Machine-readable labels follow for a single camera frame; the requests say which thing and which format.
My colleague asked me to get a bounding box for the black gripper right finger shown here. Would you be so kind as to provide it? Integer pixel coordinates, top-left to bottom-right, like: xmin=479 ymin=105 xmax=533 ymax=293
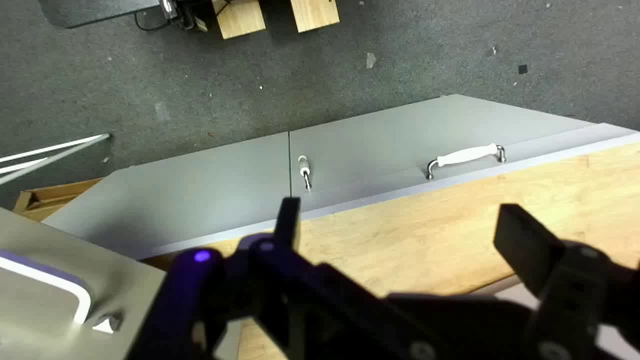
xmin=492 ymin=202 xmax=640 ymax=360

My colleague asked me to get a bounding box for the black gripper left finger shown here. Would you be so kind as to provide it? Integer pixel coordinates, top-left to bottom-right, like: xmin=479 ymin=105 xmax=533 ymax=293
xmin=251 ymin=196 xmax=428 ymax=360

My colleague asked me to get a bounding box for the beige open filing drawer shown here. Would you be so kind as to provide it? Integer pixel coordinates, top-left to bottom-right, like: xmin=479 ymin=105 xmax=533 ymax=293
xmin=0 ymin=206 xmax=169 ymax=360

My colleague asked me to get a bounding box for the grey cabinet with wooden top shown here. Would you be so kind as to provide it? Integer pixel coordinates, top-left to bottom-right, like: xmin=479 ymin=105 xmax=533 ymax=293
xmin=43 ymin=92 xmax=640 ymax=360

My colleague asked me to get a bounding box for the light wooden leg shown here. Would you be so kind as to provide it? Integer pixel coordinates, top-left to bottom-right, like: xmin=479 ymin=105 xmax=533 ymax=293
xmin=289 ymin=0 xmax=343 ymax=35
xmin=210 ymin=0 xmax=269 ymax=42

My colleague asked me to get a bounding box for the white metal rod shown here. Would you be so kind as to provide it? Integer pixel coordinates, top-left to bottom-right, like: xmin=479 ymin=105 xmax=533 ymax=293
xmin=0 ymin=133 xmax=112 ymax=167
xmin=0 ymin=143 xmax=93 ymax=179

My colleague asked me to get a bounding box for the metal cabinet door handle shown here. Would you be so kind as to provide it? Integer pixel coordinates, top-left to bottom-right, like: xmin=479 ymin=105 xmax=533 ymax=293
xmin=297 ymin=154 xmax=317 ymax=192

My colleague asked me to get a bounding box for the white cabinet drawer handle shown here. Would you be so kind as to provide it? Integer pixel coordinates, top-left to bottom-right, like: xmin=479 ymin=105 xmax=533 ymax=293
xmin=422 ymin=143 xmax=508 ymax=183

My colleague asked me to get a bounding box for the wooden floor frame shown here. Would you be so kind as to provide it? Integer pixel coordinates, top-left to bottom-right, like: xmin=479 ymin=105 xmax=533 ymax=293
xmin=12 ymin=176 xmax=104 ymax=224

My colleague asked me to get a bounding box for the black floor cable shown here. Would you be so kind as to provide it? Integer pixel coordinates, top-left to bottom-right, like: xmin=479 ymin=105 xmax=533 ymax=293
xmin=132 ymin=4 xmax=197 ymax=36

